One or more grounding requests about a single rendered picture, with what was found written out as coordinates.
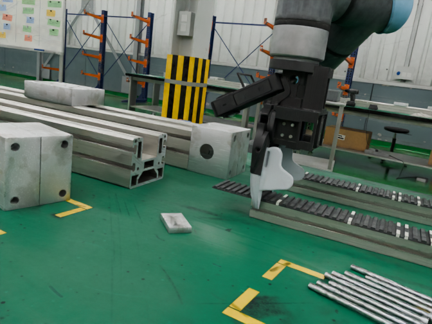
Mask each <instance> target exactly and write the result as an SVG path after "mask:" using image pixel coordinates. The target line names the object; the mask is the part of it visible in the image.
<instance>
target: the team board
mask: <svg viewBox="0 0 432 324"><path fill-rule="evenodd" d="M65 26H66V0H0V47H5V48H14V49H19V50H29V51H38V52H44V53H53V54H58V55H60V57H59V74H58V81H59V82H62V81H63V63H64V43H65Z"/></svg>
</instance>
